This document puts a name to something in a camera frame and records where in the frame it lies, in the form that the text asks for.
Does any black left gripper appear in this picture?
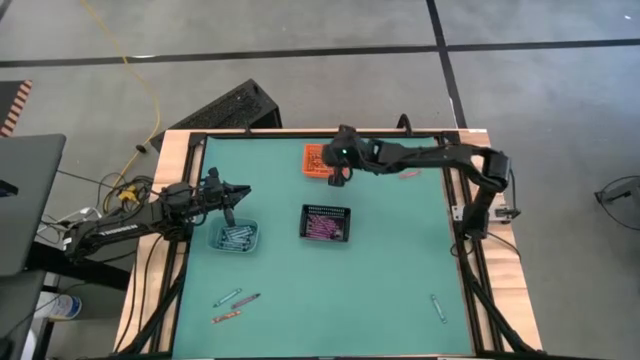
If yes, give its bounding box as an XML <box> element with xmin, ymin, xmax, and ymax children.
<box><xmin>201</xmin><ymin>167</ymin><xmax>253</xmax><ymax>228</ymax></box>

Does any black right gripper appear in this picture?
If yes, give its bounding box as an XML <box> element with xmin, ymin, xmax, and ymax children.
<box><xmin>322</xmin><ymin>124</ymin><xmax>374</xmax><ymax>188</ymax></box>

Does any orange plastic basket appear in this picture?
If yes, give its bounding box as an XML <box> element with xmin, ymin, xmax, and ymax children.
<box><xmin>302</xmin><ymin>143</ymin><xmax>335</xmax><ymax>180</ymax></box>

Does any black plastic basket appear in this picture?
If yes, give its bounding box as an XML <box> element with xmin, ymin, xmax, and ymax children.
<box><xmin>298</xmin><ymin>203</ymin><xmax>352</xmax><ymax>244</ymax></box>

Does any black perforated metal case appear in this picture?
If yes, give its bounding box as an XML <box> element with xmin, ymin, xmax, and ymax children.
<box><xmin>149</xmin><ymin>78</ymin><xmax>283</xmax><ymax>153</ymax></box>

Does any white power strip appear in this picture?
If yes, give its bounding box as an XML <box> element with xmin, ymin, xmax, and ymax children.
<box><xmin>53</xmin><ymin>207</ymin><xmax>101</xmax><ymax>229</ymax></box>

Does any black desk base bar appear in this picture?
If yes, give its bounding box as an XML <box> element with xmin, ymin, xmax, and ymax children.
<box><xmin>24</xmin><ymin>241</ymin><xmax>132</xmax><ymax>292</ymax></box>

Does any white blue bottle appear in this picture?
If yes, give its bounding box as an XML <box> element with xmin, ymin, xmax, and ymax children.
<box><xmin>33</xmin><ymin>292</ymin><xmax>83</xmax><ymax>322</ymax></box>

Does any grey desk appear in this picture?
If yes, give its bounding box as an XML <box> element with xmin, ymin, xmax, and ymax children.
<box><xmin>0</xmin><ymin>133</ymin><xmax>67</xmax><ymax>278</ymax></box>

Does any orange black striped mat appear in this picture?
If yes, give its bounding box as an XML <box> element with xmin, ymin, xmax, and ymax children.
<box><xmin>0</xmin><ymin>79</ymin><xmax>34</xmax><ymax>139</ymax></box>

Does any grey panel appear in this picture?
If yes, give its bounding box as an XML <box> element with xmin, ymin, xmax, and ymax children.
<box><xmin>0</xmin><ymin>269</ymin><xmax>47</xmax><ymax>360</ymax></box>

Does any black aluminium table frame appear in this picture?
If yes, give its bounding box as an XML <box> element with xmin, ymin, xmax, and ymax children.
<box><xmin>114</xmin><ymin>129</ymin><xmax>544</xmax><ymax>360</ymax></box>

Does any yellow cable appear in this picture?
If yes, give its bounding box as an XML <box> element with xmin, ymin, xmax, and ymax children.
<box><xmin>79</xmin><ymin>0</ymin><xmax>162</xmax><ymax>201</ymax></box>

